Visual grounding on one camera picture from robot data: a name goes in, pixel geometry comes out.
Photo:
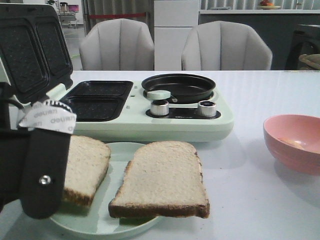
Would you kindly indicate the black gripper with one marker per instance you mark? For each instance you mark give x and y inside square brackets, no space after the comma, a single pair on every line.
[33,170]

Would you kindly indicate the white bread slice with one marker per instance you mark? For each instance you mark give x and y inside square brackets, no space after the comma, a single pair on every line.
[87,165]
[163,178]

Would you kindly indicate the mint green sandwich maker lid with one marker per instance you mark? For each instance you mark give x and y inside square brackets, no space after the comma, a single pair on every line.
[33,50]

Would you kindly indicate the pink bowl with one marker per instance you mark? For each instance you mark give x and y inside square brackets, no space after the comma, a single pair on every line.
[299,127]

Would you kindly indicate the orange shrimp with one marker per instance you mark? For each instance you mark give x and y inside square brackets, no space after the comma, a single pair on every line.
[294,143]

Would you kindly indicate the mint green breakfast maker base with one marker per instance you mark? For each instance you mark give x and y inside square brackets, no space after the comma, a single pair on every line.
[117,111]

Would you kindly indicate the mint green round plate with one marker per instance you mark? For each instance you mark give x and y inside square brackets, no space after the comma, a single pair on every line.
[94,222]

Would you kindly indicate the left grey upholstered chair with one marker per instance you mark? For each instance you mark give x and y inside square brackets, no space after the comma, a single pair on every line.
[118,45]

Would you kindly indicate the grey upholstered chair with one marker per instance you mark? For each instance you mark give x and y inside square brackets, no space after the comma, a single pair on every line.
[118,45]
[225,46]

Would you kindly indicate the left silver control knob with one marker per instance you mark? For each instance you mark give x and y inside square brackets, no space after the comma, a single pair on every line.
[159,108]

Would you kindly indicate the silver control knob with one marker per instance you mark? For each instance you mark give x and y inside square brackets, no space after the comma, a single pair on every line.
[206,108]
[159,108]

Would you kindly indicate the red barrier belt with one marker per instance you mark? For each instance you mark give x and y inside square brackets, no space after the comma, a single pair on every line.
[118,16]

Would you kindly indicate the black round frying pan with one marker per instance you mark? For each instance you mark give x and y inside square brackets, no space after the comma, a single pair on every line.
[185,88]

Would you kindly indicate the right silver control knob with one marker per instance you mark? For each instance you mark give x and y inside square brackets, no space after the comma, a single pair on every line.
[206,108]

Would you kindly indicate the white refrigerator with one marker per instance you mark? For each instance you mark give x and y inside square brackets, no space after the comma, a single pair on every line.
[173,20]

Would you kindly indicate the right grey upholstered chair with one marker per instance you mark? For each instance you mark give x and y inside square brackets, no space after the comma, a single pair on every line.
[225,46]

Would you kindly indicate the fruit bowl on counter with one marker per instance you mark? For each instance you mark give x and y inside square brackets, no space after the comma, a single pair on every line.
[267,5]

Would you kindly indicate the dark kitchen counter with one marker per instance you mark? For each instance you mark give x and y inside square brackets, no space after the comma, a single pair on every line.
[288,33]

